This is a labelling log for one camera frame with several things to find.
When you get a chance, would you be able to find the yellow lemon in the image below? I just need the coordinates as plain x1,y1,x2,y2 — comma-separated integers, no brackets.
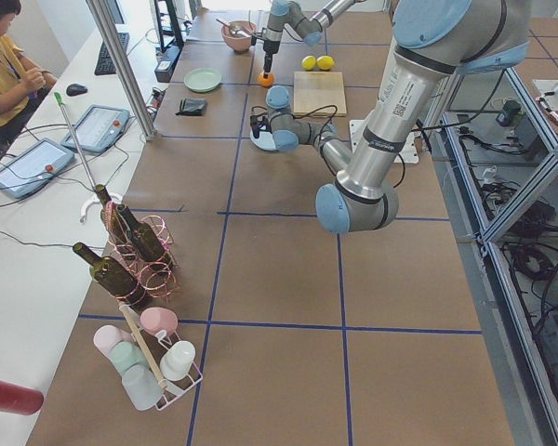
301,55,317,72
316,55,335,72

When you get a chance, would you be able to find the black keyboard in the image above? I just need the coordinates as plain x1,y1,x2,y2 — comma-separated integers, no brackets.
94,32,130,76

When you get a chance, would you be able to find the person in yellow shirt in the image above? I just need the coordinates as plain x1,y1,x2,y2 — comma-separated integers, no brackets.
0,1,57,145

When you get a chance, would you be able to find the lower yellow lemon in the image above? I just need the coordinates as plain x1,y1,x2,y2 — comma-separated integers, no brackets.
301,55,317,72

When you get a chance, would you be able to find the folded grey cloth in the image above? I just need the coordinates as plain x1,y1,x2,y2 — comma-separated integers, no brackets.
176,98,207,116

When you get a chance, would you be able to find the dark wine bottle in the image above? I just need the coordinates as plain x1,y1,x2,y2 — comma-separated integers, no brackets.
117,204,173,270
73,242,153,311
94,184,132,255

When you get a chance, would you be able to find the wooden cutting board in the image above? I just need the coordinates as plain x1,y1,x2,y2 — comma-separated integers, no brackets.
292,72,347,116

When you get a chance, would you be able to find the copper wire bottle rack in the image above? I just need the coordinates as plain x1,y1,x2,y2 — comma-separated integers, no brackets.
101,200,178,304

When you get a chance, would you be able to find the pink cup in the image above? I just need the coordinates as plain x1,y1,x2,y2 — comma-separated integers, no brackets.
139,307,179,335

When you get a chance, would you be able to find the white cup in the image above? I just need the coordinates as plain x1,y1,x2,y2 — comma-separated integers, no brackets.
160,340,196,381

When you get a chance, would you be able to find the light blue plate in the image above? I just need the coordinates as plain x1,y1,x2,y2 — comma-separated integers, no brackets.
249,131,277,152

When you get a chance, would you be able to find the aluminium frame post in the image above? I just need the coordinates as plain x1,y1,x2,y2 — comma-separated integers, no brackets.
86,0,156,141

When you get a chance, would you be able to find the metal scoop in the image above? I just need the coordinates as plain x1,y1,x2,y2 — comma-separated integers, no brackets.
216,17,251,37

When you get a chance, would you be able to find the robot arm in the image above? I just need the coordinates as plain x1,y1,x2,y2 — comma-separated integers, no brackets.
251,0,357,78
250,0,532,234

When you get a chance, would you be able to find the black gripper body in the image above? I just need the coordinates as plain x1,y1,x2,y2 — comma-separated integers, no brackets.
249,105,272,139
252,27,282,58

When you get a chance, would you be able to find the light green plate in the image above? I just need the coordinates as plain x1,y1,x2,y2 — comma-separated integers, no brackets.
183,68,222,93

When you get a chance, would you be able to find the black computer mouse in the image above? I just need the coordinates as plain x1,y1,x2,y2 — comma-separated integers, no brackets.
66,83,88,97

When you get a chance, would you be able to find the red thermos bottle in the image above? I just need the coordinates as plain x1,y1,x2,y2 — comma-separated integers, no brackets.
0,380,44,415

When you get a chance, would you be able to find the orange fruit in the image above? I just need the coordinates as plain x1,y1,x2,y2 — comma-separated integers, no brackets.
258,72,274,88

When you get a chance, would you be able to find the upper yellow lemon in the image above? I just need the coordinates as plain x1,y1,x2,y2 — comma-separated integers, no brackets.
316,55,335,72

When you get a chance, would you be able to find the pink bowl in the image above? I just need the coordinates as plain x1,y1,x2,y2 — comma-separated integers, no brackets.
221,20,257,53

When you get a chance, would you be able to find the teach pendant tablet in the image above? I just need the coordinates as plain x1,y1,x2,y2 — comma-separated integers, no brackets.
73,104,130,154
0,138,74,199

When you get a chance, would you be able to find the white cup rack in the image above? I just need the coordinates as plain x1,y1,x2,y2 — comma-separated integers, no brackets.
120,305,203,412

